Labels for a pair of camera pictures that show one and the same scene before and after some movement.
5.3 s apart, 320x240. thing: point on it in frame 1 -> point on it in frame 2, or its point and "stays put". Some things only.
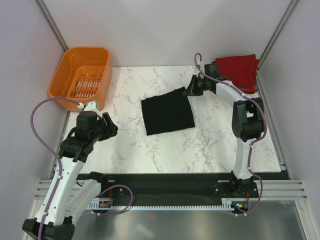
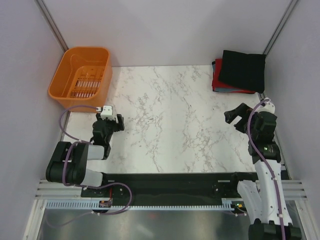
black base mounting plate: [181, 186] stays put
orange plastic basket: [83, 75] stays put
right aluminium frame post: [292, 4] stays put
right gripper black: [192, 87] -> [243, 110]
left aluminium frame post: [50, 22] stays put
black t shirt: [167, 112] -> [246, 70]
